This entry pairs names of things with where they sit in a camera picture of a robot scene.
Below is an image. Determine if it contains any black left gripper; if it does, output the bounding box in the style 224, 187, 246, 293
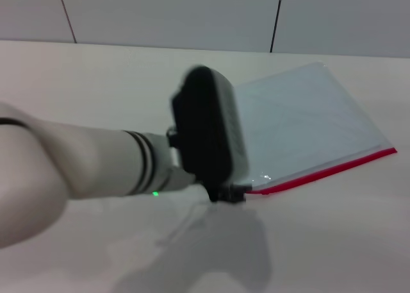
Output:
166, 65, 253, 205

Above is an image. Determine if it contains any clear document bag red zip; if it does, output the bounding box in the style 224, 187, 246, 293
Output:
233, 61, 398, 196

